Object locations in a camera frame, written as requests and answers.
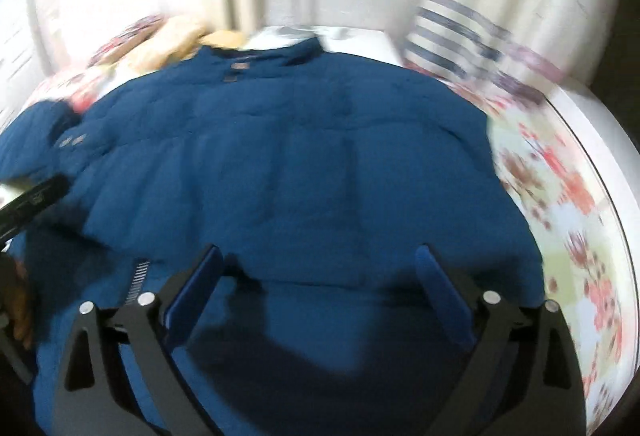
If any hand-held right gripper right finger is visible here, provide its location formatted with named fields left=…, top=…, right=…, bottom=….
left=414, top=243, right=587, bottom=436

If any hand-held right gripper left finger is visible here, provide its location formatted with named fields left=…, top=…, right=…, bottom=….
left=50, top=243, right=226, bottom=436

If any blue padded jacket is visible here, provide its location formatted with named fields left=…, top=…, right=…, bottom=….
left=0, top=37, right=547, bottom=436

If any person's left hand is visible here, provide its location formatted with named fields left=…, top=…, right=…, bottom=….
left=1, top=260, right=37, bottom=353

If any floral bed sheet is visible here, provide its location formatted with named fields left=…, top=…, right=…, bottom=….
left=30, top=13, right=626, bottom=432

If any beige pillow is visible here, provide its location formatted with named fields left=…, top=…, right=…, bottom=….
left=122, top=15, right=207, bottom=71

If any yellow pillow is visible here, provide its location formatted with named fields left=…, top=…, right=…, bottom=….
left=201, top=29, right=247, bottom=50

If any white bedside cabinet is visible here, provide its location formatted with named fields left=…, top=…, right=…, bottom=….
left=245, top=23, right=403, bottom=66

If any striped floral quilt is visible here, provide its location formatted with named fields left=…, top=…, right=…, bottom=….
left=402, top=0, right=621, bottom=104

